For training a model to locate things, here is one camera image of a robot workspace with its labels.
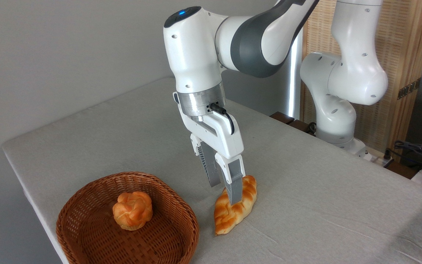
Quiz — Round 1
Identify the dark wooden block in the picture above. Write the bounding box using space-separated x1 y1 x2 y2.
270 112 295 125
289 120 316 135

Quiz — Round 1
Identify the brown wicker basket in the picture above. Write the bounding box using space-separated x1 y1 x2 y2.
56 172 200 264

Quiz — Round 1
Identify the long braided bread loaf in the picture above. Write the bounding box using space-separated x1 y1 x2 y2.
214 175 258 236

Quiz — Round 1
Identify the black cable bundle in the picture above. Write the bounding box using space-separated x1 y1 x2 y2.
393 140 422 173

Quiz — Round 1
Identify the dark metal screen hinge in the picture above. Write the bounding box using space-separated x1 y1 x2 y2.
397 78 421 100

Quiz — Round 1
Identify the white power strip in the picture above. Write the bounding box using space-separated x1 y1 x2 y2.
364 147 395 166

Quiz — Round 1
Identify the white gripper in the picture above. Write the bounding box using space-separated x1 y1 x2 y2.
177 104 245 205

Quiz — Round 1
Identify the round knotted bread roll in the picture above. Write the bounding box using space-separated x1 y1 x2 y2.
112 191 153 231

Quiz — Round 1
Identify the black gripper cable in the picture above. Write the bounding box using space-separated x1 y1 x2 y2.
207 103 235 135

